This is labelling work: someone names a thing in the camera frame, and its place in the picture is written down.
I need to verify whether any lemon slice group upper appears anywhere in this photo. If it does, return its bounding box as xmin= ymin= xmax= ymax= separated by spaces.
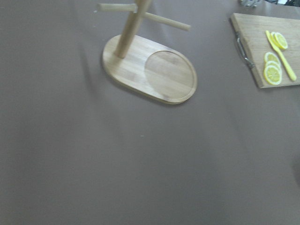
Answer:
xmin=271 ymin=32 xmax=288 ymax=50

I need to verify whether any bamboo cutting board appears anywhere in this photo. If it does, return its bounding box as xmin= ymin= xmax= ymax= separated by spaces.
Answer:
xmin=230 ymin=13 xmax=300 ymax=88

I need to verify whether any wooden cup rack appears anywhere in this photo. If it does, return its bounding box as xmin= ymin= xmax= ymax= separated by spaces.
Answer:
xmin=97 ymin=0 xmax=197 ymax=105

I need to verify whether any lemon slice lower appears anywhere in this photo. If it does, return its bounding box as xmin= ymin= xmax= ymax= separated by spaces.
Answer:
xmin=263 ymin=52 xmax=282 ymax=85

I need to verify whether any yellow plastic knife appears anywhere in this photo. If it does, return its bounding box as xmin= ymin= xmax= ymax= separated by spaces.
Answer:
xmin=265 ymin=30 xmax=297 ymax=81

